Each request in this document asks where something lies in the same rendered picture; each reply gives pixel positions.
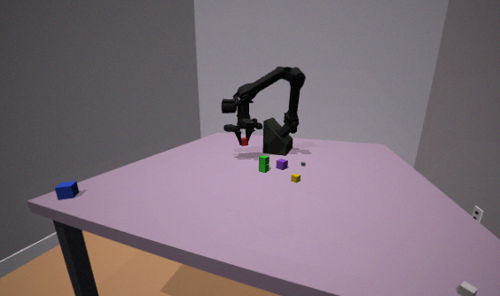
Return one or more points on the purple block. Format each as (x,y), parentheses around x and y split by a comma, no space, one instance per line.
(282,164)

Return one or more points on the small blue block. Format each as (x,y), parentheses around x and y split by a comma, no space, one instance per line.
(67,190)

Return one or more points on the green block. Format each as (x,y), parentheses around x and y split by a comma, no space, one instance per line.
(263,168)
(264,160)

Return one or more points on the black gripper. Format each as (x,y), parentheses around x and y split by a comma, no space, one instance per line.
(236,129)

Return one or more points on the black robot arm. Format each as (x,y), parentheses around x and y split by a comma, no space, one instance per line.
(248,91)

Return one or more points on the small yellow cube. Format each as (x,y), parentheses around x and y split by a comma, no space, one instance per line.
(296,178)

